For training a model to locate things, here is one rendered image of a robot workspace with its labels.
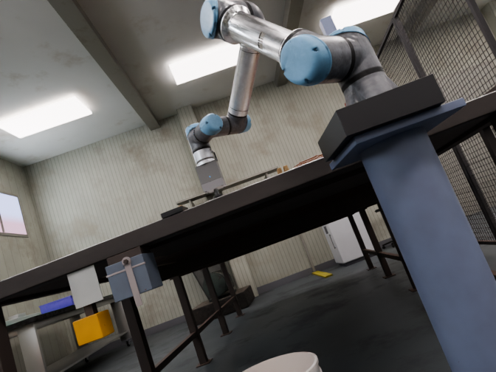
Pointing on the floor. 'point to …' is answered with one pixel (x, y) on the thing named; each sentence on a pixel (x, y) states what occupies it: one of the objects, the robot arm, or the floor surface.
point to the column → (432, 234)
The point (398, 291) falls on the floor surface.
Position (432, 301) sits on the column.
